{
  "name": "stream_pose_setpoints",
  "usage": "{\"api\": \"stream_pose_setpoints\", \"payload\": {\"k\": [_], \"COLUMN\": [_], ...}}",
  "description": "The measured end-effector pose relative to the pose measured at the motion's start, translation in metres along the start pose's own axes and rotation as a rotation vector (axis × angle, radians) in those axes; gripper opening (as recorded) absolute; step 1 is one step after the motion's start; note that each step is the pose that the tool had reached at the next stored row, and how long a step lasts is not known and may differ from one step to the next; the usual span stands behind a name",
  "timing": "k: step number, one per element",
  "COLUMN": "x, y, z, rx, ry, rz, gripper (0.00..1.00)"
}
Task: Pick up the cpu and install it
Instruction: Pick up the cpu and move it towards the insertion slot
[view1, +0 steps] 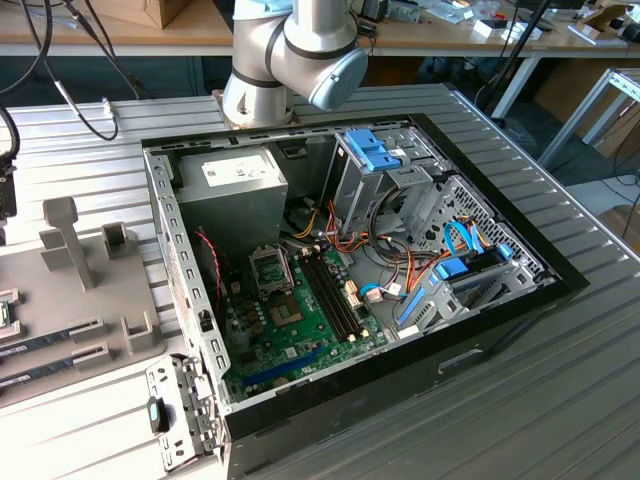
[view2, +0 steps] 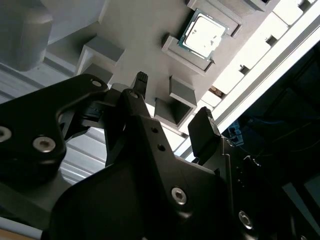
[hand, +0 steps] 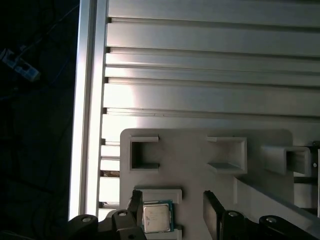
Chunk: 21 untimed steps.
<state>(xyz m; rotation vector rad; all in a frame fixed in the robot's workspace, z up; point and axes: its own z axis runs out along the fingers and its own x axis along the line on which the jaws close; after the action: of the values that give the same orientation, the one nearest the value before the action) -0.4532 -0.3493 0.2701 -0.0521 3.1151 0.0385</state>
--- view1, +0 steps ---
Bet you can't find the green motherboard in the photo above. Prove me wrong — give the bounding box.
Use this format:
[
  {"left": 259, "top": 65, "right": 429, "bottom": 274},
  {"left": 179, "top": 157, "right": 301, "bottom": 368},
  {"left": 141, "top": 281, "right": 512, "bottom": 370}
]
[{"left": 219, "top": 239, "right": 396, "bottom": 401}]

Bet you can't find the black RAM slot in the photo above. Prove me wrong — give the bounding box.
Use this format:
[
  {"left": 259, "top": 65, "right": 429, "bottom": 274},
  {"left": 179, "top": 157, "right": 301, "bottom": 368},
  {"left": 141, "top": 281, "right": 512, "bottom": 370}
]
[
  {"left": 305, "top": 257, "right": 355, "bottom": 342},
  {"left": 316, "top": 255, "right": 367, "bottom": 339},
  {"left": 310, "top": 256, "right": 361, "bottom": 340},
  {"left": 299, "top": 257, "right": 349, "bottom": 343}
]

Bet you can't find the dark RAM stick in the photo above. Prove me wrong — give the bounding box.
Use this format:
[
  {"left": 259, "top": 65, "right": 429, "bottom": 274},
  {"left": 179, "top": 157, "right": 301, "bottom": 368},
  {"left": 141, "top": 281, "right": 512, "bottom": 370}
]
[
  {"left": 0, "top": 357, "right": 81, "bottom": 389},
  {"left": 0, "top": 330, "right": 76, "bottom": 357}
]

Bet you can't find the blue plastic carrier rail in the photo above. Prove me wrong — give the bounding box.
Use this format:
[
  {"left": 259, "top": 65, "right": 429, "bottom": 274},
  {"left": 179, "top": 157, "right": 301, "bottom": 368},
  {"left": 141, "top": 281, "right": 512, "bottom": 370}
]
[{"left": 396, "top": 282, "right": 437, "bottom": 332}]

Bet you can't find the thick black camera cable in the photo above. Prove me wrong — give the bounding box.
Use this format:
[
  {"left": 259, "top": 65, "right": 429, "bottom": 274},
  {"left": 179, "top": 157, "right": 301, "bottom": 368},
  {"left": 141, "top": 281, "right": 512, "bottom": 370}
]
[{"left": 0, "top": 0, "right": 55, "bottom": 97}]

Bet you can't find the brown cardboard box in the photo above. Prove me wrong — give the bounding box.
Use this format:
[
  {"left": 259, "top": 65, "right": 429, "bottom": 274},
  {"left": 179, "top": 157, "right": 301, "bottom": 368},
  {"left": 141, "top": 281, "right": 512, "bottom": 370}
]
[
  {"left": 594, "top": 94, "right": 640, "bottom": 159},
  {"left": 82, "top": 0, "right": 196, "bottom": 30}
]

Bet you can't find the black open PC case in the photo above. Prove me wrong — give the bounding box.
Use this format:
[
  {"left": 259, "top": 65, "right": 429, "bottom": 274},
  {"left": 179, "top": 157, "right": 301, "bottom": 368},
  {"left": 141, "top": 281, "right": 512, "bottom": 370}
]
[{"left": 141, "top": 112, "right": 591, "bottom": 480}]

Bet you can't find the aluminium profile frame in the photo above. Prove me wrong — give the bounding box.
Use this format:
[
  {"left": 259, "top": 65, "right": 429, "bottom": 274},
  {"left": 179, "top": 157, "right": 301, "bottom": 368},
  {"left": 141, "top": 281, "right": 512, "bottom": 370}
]
[{"left": 537, "top": 67, "right": 640, "bottom": 169}]

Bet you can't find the red black twisted wire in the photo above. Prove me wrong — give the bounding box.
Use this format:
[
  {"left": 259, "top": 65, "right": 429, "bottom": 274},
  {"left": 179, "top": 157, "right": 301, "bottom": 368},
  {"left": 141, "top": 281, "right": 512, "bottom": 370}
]
[{"left": 193, "top": 229, "right": 225, "bottom": 299}]

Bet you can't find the grey parts rack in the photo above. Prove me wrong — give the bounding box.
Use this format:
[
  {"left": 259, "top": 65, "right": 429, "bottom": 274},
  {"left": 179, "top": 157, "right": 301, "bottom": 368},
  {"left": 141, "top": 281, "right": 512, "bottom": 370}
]
[{"left": 0, "top": 195, "right": 169, "bottom": 401}]

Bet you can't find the blue expansion slot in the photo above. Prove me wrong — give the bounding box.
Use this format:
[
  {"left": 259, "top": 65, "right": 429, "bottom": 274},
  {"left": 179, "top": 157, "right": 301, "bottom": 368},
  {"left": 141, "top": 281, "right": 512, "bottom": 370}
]
[{"left": 242, "top": 347, "right": 325, "bottom": 390}]

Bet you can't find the grey cable with metal plug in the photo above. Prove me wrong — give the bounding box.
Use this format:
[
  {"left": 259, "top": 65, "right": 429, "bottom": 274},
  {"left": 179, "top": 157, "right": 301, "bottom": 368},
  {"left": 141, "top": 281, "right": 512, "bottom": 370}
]
[{"left": 22, "top": 0, "right": 121, "bottom": 142}]

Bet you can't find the black teal latch handle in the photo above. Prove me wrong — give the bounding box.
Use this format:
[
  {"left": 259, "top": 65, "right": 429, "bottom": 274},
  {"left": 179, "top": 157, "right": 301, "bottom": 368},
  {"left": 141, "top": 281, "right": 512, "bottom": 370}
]
[{"left": 147, "top": 396, "right": 172, "bottom": 435}]

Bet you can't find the yellow orange wire bundle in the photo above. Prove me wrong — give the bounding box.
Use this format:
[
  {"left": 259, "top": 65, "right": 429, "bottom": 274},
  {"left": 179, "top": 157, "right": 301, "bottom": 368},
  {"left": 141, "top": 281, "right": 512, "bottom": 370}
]
[{"left": 288, "top": 205, "right": 322, "bottom": 240}]

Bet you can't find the blue plastic drive bracket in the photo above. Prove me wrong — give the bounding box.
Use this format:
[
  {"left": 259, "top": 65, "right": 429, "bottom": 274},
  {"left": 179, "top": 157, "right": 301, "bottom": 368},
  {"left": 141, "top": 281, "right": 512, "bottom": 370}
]
[{"left": 344, "top": 128, "right": 404, "bottom": 171}]

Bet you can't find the grey metal disk bay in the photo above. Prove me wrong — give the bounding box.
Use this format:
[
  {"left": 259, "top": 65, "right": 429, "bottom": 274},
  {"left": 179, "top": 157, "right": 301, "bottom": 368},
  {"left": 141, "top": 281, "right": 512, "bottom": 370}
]
[{"left": 394, "top": 244, "right": 557, "bottom": 342}]

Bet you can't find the red orange wire bundle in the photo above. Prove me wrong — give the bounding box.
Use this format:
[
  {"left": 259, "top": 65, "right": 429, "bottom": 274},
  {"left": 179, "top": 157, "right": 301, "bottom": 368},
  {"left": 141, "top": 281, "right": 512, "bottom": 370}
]
[{"left": 324, "top": 199, "right": 374, "bottom": 257}]

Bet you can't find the grey power supply unit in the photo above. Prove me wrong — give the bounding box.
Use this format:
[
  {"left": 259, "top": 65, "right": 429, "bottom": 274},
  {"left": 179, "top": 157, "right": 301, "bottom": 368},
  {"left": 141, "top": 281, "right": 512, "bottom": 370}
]
[{"left": 172, "top": 144, "right": 291, "bottom": 251}]

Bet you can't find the metal socket cover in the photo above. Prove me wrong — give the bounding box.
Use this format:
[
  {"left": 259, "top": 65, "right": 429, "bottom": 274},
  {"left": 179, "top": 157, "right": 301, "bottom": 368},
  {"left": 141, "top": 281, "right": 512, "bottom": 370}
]
[{"left": 248, "top": 243, "right": 295, "bottom": 301}]

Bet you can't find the black stand pole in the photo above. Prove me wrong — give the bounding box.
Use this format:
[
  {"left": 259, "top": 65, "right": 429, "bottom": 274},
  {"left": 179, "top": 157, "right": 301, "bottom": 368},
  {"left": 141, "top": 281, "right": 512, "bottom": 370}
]
[{"left": 474, "top": 0, "right": 551, "bottom": 119}]

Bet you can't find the small white box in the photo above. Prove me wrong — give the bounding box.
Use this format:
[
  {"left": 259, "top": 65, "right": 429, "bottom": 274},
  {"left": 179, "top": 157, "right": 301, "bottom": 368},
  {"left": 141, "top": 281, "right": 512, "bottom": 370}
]
[{"left": 472, "top": 18, "right": 507, "bottom": 40}]

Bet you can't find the grey metal drive cage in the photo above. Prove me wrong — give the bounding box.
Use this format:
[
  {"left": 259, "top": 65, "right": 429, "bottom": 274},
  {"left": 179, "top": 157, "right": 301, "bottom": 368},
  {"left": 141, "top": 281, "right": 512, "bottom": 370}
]
[{"left": 319, "top": 127, "right": 451, "bottom": 241}]

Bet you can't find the black disk with blue carrier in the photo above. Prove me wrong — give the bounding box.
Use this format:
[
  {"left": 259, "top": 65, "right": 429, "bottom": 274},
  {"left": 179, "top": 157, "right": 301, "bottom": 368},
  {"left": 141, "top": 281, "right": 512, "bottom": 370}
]
[{"left": 432, "top": 243, "right": 512, "bottom": 290}]

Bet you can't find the CPU socket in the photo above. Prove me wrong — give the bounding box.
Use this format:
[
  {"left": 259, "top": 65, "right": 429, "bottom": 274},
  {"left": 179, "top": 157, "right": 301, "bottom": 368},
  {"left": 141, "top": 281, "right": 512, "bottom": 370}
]
[{"left": 267, "top": 294, "right": 305, "bottom": 332}]

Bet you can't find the black wire bundle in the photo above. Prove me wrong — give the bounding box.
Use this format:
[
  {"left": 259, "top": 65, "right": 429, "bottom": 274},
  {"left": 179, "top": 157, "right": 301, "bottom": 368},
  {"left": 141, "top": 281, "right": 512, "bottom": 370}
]
[{"left": 367, "top": 185, "right": 419, "bottom": 251}]

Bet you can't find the long wooden desk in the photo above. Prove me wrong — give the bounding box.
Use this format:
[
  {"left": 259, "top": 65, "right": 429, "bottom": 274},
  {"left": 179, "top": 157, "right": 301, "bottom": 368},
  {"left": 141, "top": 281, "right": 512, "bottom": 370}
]
[{"left": 0, "top": 0, "right": 640, "bottom": 119}]

